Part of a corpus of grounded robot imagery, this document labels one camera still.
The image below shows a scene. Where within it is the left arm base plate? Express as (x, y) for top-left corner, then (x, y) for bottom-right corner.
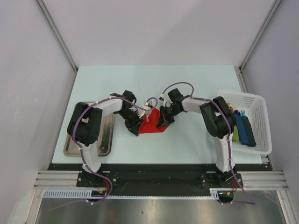
(76, 171), (120, 188)

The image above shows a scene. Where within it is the red paper napkin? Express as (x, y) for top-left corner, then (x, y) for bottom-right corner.
(139, 108), (168, 134)

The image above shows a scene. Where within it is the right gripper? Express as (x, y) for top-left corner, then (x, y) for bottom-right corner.
(157, 105), (181, 129)

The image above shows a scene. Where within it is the green rolled napkin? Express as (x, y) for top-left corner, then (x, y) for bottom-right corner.
(232, 126), (240, 142)

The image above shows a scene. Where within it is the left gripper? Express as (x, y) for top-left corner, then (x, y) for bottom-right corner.
(117, 108), (144, 136)

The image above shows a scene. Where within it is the white cable duct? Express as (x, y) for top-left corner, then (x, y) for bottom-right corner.
(43, 189), (233, 201)

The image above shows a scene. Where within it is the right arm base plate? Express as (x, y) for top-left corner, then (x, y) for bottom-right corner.
(199, 172), (243, 189)

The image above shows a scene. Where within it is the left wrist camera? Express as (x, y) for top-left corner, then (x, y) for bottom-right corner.
(143, 100), (153, 110)

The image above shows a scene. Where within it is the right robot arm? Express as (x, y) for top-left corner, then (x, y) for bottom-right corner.
(157, 88), (236, 187)

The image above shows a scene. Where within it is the blue rolled napkin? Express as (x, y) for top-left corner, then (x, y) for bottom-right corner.
(234, 113), (249, 145)

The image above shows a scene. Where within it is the aluminium frame rail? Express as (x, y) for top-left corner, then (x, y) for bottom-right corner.
(34, 171), (289, 190)

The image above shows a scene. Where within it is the dark navy rolled napkin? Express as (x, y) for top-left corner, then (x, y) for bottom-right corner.
(241, 110), (256, 147)

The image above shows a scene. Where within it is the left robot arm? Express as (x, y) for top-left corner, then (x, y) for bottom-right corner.
(67, 90), (143, 187)

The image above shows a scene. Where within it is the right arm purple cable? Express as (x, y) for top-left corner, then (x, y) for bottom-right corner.
(161, 82), (257, 206)

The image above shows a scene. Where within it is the white plastic basket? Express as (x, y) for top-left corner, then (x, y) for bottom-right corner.
(217, 91), (272, 155)

